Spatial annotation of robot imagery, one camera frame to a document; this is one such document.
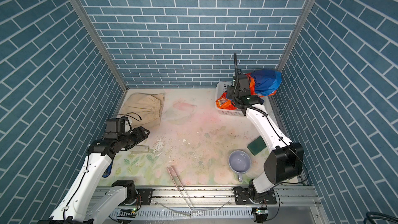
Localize aluminium front rail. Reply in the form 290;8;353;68
136;185;321;209

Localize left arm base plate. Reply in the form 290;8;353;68
119;188;154;207

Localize white plastic basket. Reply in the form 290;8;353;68
215;82;244;117

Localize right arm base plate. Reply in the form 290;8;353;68
232;186;277;205

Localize clear plastic tube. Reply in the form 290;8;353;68
129;145;149;153

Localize rainbow coloured shorts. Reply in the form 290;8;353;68
215;69;282;110

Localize white cable duct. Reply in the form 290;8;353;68
109;207;254;220

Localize blue stapler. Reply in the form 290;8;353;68
102;162;113;178

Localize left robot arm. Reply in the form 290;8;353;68
39;117;150;224

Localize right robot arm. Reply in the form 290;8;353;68
227;73;304;194

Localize lavender mug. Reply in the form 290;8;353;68
229;150;251;183

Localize beige shorts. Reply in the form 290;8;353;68
120;93;165;131

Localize pink chopstick pair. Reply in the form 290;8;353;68
167;167;194;211

